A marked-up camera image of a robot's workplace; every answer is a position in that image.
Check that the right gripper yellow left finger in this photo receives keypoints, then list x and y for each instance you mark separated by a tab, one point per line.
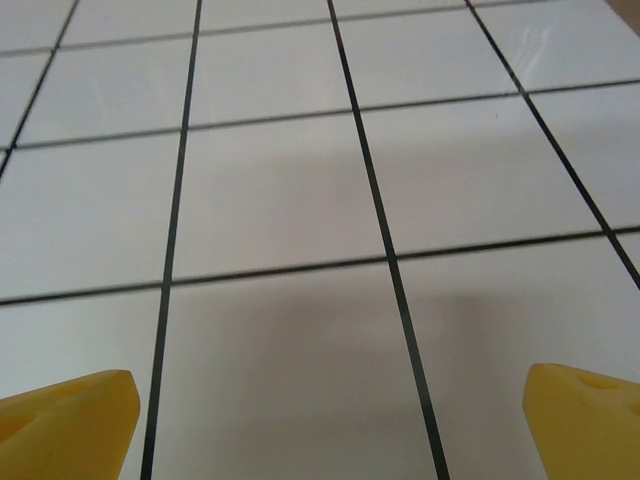
65	430

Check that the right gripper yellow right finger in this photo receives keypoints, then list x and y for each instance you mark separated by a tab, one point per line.
585	430

